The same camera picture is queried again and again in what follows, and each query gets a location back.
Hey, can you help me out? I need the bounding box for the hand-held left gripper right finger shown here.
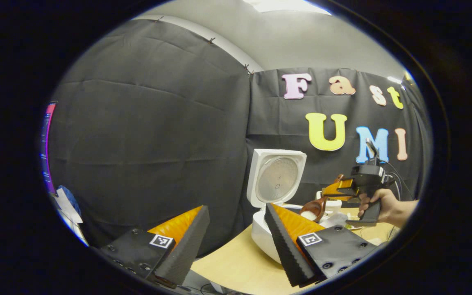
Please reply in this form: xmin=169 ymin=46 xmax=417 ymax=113
xmin=264 ymin=202 xmax=388 ymax=288

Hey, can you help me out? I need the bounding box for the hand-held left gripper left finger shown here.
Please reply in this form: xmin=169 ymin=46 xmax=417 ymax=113
xmin=100 ymin=205 xmax=211 ymax=287

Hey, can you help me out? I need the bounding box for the brown wooden spoon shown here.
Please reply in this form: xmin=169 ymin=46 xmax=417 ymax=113
xmin=300 ymin=174 xmax=345 ymax=222

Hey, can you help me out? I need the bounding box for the white rice cooker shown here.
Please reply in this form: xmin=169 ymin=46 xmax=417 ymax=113
xmin=246 ymin=148 xmax=345 ymax=265

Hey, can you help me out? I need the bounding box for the white toaster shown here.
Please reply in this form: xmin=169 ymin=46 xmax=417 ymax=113
xmin=315 ymin=190 xmax=343 ymax=214

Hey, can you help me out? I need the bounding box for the black backdrop cloth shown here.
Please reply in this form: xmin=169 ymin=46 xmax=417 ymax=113
xmin=48 ymin=18 xmax=433 ymax=263

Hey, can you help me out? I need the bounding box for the white sheet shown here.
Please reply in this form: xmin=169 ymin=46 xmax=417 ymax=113
xmin=54 ymin=193 xmax=89 ymax=245

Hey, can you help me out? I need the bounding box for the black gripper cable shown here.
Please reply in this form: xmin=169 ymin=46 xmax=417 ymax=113
xmin=383 ymin=161 xmax=415 ymax=201

